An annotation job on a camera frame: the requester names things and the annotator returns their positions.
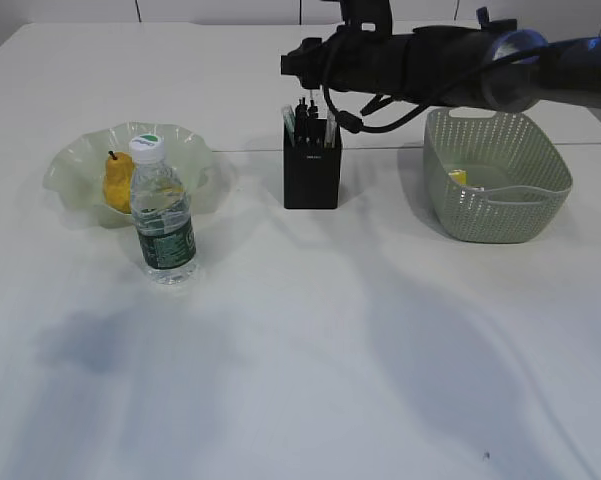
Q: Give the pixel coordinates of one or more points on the green perforated plastic basket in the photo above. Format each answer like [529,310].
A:
[526,179]

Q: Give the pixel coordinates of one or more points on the black square pen holder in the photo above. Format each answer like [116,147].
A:
[311,174]

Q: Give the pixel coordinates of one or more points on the yellow utility knife packaging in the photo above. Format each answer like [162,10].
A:
[461,177]

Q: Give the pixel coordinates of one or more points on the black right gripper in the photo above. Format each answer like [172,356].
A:
[341,62]

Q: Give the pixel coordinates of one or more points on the mint green utility knife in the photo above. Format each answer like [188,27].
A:
[288,116]

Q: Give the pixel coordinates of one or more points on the green wavy glass plate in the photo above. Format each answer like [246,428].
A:
[77,172]

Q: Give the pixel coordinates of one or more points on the yellow-green pen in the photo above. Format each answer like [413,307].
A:
[331,130]

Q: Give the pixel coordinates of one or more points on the yellow pear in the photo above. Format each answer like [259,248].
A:
[117,181]

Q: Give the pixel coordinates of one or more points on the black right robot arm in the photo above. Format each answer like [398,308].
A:
[496,66]

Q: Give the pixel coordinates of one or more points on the clear water bottle green label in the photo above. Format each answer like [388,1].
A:
[160,210]

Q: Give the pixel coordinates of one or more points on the black blue gel pen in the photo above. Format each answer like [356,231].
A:
[319,132]

